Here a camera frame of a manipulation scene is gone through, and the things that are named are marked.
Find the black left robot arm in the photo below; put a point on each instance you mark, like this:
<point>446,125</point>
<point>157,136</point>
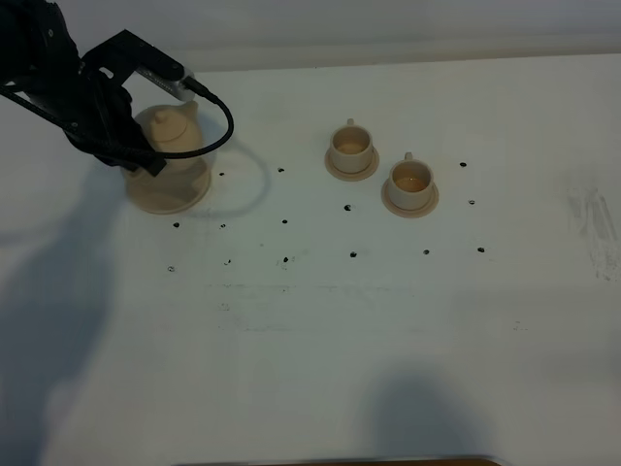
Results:
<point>30,32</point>

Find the beige teapot saucer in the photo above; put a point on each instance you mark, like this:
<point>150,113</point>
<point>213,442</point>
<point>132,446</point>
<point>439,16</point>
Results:
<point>179,186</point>

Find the beige teacup near right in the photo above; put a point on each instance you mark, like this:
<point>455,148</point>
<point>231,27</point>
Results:
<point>410,183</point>

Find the beige saucer far left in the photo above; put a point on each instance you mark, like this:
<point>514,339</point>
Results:
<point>355,177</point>

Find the beige saucer near right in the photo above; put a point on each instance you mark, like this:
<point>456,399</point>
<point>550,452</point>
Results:
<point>427,206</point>

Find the beige ceramic teapot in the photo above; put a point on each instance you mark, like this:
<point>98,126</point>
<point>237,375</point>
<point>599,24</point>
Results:
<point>172,128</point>

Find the beige teacup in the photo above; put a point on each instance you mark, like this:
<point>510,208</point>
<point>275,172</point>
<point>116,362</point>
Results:
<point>351,148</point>
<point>410,183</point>

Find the beige teacup far left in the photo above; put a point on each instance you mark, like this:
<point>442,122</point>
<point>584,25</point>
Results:
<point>351,148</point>

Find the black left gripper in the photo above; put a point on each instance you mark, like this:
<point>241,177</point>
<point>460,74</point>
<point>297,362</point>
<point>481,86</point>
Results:
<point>89,92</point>

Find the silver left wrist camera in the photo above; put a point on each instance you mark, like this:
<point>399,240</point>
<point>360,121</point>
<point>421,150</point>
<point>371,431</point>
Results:
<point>177,88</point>

